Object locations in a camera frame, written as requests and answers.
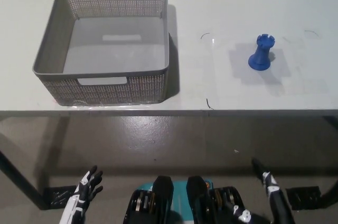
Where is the grey perforated plastic basket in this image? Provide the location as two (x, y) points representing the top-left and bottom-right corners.
(31, 0), (170, 107)

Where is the black metal table leg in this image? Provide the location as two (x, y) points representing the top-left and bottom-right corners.
(319, 116), (338, 201)
(0, 134), (52, 211)

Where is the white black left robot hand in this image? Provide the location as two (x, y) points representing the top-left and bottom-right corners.
(58, 165), (104, 224)

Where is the blue rook chess piece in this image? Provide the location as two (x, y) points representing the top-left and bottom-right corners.
(247, 33), (276, 72)

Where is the black floor pad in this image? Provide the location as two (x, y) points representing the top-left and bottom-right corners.
(286, 186), (324, 210)
(43, 185), (77, 208)

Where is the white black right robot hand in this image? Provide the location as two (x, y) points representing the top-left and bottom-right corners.
(231, 157), (297, 224)

